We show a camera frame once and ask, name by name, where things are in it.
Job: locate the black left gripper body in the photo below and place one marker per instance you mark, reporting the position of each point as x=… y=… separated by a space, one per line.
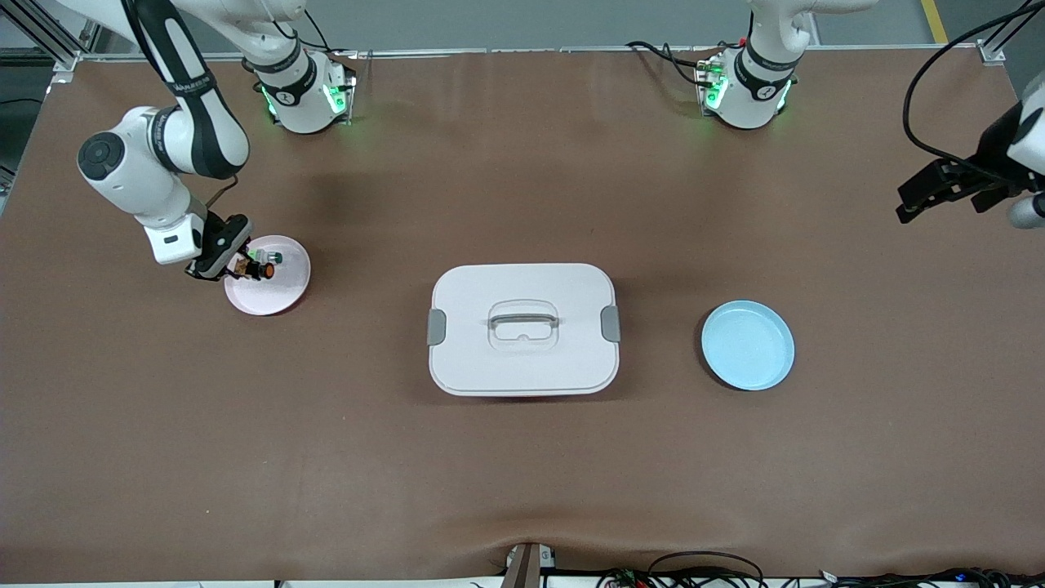
x=987 y=157

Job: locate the orange and black switch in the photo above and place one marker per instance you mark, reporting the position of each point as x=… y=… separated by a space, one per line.
x=263 y=269

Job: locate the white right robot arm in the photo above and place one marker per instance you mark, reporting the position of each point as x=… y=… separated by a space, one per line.
x=135 y=184

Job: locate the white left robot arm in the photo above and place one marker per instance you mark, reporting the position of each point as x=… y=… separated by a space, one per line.
x=751 y=90

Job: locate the pale pink round plate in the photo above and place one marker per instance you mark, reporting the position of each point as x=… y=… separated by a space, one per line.
x=277 y=298

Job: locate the grey box latch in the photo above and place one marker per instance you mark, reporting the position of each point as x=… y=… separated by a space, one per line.
x=611 y=323
x=437 y=327

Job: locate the light blue round plate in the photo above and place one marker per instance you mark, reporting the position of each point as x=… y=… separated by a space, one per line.
x=747 y=347

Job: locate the silver table edge strip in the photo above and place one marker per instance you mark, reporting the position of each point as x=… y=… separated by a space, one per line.
x=490 y=52

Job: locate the pale pink lidded storage box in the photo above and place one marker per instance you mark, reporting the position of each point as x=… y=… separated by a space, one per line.
x=522 y=367

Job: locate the green and white switch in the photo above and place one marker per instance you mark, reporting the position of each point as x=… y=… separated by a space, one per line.
x=273 y=257

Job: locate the aluminium frame profile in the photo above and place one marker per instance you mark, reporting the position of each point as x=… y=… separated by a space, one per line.
x=992 y=53
x=65 y=55

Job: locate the grey metal bracket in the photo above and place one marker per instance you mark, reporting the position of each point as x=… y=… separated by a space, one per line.
x=526 y=567

